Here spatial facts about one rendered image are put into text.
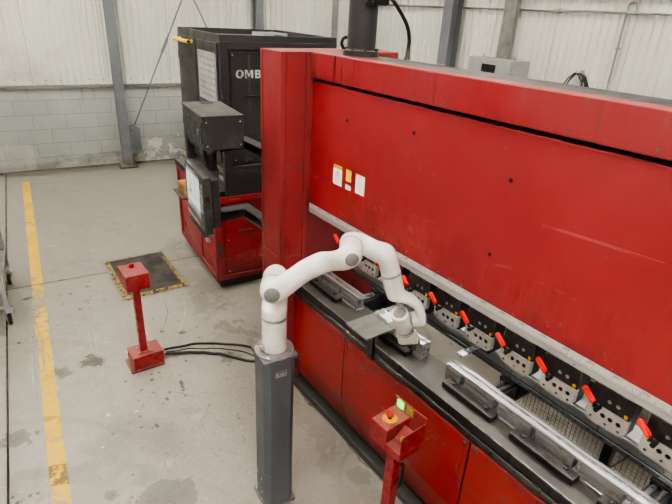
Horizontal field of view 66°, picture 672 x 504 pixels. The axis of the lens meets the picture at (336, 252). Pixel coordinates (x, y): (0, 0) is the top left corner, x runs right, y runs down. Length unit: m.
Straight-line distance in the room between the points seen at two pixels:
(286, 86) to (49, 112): 6.52
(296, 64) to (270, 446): 2.06
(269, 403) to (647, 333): 1.66
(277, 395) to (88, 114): 7.23
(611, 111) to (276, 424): 2.02
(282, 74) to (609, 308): 2.01
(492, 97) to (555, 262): 0.67
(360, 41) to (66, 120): 6.89
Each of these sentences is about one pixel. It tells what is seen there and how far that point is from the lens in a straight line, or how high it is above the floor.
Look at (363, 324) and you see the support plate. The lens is 2.78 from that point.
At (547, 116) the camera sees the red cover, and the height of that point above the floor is 2.21.
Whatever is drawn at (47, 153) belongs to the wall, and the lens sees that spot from 9.33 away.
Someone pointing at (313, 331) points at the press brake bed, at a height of 0.61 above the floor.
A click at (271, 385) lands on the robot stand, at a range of 2.58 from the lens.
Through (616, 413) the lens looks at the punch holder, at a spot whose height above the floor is 1.26.
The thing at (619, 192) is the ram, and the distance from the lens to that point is 1.91.
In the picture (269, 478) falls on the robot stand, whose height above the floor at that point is 0.23.
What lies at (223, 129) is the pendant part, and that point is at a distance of 3.07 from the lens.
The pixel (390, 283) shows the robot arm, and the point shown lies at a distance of 2.33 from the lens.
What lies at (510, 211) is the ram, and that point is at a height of 1.83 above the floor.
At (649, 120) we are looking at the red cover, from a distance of 1.84.
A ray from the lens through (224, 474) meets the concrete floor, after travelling 3.37.
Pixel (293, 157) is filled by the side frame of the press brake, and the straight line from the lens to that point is 3.14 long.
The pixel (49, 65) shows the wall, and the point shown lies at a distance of 9.11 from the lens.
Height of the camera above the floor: 2.51
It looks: 25 degrees down
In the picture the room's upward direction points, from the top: 3 degrees clockwise
